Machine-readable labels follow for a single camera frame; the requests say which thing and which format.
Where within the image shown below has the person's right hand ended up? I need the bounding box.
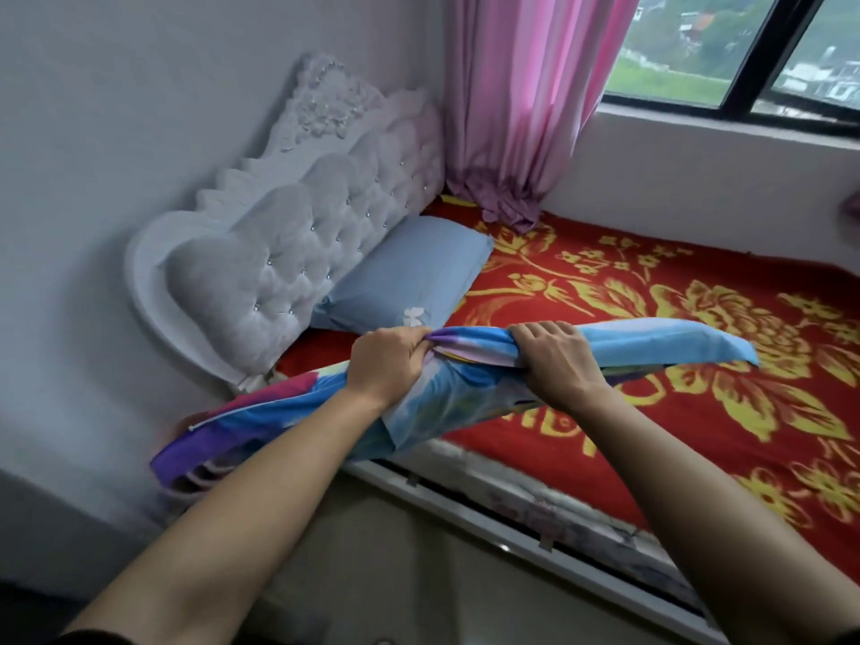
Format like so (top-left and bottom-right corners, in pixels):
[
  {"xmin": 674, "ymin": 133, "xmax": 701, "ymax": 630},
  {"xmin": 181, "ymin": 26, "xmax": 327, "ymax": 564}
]
[{"xmin": 507, "ymin": 321, "xmax": 610, "ymax": 413}]

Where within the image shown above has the person's left hand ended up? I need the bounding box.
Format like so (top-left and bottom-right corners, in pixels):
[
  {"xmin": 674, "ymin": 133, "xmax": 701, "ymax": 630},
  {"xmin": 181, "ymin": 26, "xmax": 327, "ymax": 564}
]
[{"xmin": 344, "ymin": 326, "xmax": 436, "ymax": 409}]

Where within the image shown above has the colourful blue duvet cover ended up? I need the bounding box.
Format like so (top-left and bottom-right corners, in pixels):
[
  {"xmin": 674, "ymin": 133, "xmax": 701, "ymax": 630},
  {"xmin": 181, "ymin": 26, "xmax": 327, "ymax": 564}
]
[{"xmin": 149, "ymin": 318, "xmax": 760, "ymax": 494}]

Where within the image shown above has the black framed window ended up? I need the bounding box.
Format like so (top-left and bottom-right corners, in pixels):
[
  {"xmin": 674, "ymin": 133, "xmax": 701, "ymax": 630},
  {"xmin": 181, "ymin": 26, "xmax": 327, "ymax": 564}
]
[{"xmin": 602, "ymin": 0, "xmax": 860, "ymax": 136}]

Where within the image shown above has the person's left forearm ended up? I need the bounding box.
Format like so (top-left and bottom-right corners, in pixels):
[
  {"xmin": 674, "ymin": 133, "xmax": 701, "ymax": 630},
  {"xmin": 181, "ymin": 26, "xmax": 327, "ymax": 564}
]
[{"xmin": 64, "ymin": 384, "xmax": 392, "ymax": 645}]

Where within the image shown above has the white bed frame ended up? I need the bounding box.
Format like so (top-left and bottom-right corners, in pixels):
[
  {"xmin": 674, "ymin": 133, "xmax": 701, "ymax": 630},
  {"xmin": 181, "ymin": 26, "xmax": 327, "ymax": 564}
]
[{"xmin": 339, "ymin": 460, "xmax": 730, "ymax": 645}]

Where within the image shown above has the light blue pillow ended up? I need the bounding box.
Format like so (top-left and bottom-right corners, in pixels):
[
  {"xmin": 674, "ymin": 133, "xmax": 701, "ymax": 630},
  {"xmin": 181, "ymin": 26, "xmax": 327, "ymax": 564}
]
[{"xmin": 310, "ymin": 215, "xmax": 495, "ymax": 334}]

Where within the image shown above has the person's right forearm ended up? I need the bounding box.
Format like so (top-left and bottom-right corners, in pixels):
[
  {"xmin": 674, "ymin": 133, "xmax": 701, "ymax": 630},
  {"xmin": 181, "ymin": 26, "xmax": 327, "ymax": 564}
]
[{"xmin": 552, "ymin": 383, "xmax": 860, "ymax": 645}]

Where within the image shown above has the red floral blanket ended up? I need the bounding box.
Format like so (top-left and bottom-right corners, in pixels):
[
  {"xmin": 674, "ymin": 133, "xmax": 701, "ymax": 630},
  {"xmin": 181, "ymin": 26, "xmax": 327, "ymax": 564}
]
[{"xmin": 275, "ymin": 194, "xmax": 860, "ymax": 585}]

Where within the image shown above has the white tufted headboard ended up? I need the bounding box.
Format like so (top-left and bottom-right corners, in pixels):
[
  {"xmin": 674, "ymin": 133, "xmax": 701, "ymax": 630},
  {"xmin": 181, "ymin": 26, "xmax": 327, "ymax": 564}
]
[{"xmin": 124, "ymin": 53, "xmax": 447, "ymax": 387}]

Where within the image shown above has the pink curtain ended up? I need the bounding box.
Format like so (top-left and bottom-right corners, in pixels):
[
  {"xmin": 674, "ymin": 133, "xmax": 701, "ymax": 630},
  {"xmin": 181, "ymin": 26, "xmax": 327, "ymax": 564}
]
[{"xmin": 443, "ymin": 0, "xmax": 642, "ymax": 234}]

